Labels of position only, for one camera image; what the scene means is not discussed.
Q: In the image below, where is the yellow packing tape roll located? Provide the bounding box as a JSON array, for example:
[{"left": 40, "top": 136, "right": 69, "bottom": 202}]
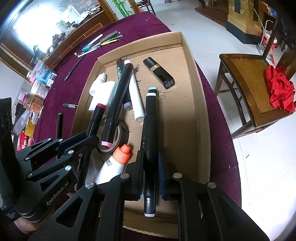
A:
[{"left": 25, "top": 117, "right": 36, "bottom": 137}]

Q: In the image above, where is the black gold lipstick tube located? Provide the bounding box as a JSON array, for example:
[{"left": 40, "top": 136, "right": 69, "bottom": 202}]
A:
[{"left": 143, "top": 57, "right": 175, "bottom": 89}]

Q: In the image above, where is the blue white box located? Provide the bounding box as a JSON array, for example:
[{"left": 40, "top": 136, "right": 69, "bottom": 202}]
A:
[{"left": 35, "top": 69, "right": 57, "bottom": 88}]

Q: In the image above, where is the green pen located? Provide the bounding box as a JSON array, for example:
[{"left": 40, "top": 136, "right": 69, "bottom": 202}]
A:
[{"left": 100, "top": 31, "right": 120, "bottom": 44}]

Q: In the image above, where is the maroon velvet tablecloth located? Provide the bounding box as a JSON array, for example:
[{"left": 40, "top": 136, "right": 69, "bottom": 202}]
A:
[{"left": 38, "top": 11, "right": 242, "bottom": 241}]

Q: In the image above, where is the teal-capped black marker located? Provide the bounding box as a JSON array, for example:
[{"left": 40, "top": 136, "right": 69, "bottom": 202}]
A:
[{"left": 144, "top": 87, "right": 159, "bottom": 217}]

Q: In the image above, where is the white square box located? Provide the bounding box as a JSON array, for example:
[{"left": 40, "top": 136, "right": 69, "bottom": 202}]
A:
[{"left": 88, "top": 81, "right": 117, "bottom": 114}]

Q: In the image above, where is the yellow pen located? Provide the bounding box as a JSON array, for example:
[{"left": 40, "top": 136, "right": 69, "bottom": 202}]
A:
[{"left": 101, "top": 38, "right": 119, "bottom": 46}]

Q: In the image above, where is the grey-capped black marker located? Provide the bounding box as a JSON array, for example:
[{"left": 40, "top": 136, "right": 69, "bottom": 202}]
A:
[{"left": 116, "top": 58, "right": 132, "bottom": 110}]

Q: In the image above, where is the red cloth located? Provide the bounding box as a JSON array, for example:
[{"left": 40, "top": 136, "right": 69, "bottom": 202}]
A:
[{"left": 264, "top": 65, "right": 295, "bottom": 114}]

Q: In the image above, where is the white blue pen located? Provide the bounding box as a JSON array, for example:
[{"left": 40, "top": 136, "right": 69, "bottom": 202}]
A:
[{"left": 82, "top": 34, "right": 103, "bottom": 52}]

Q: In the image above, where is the white paint marker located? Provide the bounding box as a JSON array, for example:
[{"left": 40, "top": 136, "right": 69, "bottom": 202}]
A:
[{"left": 129, "top": 71, "right": 144, "bottom": 122}]

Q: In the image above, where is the red plastic bag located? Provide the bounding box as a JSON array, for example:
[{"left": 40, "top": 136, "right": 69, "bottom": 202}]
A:
[{"left": 16, "top": 131, "right": 29, "bottom": 152}]

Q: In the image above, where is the left hand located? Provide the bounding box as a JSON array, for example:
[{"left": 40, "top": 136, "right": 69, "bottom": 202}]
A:
[{"left": 14, "top": 217, "right": 39, "bottom": 234}]

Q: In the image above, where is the pink-capped black marker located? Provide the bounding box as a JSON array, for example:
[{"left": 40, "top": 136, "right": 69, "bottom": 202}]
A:
[{"left": 101, "top": 58, "right": 133, "bottom": 147}]

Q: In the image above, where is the green-capped black marker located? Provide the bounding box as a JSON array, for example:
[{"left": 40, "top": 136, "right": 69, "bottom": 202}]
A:
[{"left": 56, "top": 113, "right": 63, "bottom": 143}]

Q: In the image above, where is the red-capped black marker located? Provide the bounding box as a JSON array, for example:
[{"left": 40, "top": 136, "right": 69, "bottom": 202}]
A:
[{"left": 76, "top": 103, "right": 106, "bottom": 190}]

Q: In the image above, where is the orange tea tin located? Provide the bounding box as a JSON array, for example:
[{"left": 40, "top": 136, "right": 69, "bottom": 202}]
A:
[{"left": 23, "top": 94, "right": 44, "bottom": 114}]

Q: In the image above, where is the black ballpoint pen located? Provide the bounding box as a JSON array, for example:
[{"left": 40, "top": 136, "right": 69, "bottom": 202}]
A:
[{"left": 63, "top": 103, "right": 78, "bottom": 109}]

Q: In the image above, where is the small white dropper bottle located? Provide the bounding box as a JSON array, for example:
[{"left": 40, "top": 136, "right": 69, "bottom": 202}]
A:
[{"left": 89, "top": 73, "right": 107, "bottom": 96}]

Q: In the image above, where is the white bottle orange cap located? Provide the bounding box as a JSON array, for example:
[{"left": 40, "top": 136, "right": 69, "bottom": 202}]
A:
[{"left": 95, "top": 144, "right": 130, "bottom": 185}]

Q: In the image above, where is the cardboard tray box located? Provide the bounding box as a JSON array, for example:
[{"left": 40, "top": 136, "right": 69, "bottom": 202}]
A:
[{"left": 71, "top": 32, "right": 211, "bottom": 238}]

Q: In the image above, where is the black electrical tape roll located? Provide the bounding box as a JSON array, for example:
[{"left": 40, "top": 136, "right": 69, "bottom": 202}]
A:
[{"left": 96, "top": 120, "right": 130, "bottom": 155}]

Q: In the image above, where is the wooden chair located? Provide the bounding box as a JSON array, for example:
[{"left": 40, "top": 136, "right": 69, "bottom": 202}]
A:
[{"left": 214, "top": 19, "right": 292, "bottom": 139}]

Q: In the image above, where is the wooden sideboard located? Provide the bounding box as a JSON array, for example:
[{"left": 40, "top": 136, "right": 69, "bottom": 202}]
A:
[{"left": 45, "top": 11, "right": 116, "bottom": 69}]

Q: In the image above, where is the black pen on table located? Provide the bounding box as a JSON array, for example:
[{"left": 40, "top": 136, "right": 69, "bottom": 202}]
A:
[{"left": 64, "top": 56, "right": 85, "bottom": 82}]

